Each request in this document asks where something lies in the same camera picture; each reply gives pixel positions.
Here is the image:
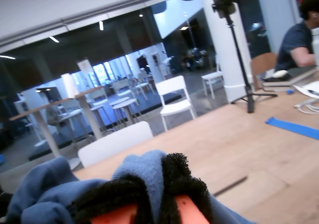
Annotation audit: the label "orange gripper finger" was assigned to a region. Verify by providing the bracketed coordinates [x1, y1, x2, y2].
[160, 153, 215, 224]
[73, 178, 153, 224]

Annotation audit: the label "blue printed T-shirt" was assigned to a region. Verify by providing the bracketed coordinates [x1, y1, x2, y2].
[4, 149, 255, 224]

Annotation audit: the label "person bare forearm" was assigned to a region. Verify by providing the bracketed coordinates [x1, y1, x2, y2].
[290, 46, 319, 68]

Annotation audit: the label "seated person dark shirt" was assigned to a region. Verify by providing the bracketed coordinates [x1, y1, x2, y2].
[275, 0, 319, 72]

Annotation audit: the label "white chair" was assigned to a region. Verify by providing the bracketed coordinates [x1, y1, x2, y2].
[156, 75, 197, 131]
[201, 64, 225, 100]
[77, 121, 154, 169]

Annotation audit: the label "high wooden bar table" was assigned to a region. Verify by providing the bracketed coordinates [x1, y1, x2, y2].
[9, 97, 78, 157]
[74, 86, 105, 140]

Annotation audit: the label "round white stool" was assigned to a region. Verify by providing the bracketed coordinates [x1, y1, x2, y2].
[112, 100, 143, 127]

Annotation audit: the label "black tripod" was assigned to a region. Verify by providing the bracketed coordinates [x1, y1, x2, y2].
[225, 9, 279, 114]

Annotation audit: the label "blue tape strip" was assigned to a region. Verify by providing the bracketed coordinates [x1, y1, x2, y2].
[265, 116, 319, 141]

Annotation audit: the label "white hanging sign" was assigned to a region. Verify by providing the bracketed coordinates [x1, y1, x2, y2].
[76, 59, 94, 73]

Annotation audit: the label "white column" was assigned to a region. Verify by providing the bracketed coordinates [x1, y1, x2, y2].
[198, 0, 254, 104]

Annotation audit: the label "wooden chair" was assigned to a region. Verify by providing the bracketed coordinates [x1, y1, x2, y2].
[250, 52, 279, 92]

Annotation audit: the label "white computer mouse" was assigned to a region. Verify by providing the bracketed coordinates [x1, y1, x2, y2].
[270, 69, 289, 79]

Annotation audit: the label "white papers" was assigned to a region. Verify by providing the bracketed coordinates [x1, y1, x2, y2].
[293, 81, 319, 97]

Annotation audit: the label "white cable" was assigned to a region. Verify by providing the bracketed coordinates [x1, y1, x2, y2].
[294, 97, 319, 115]

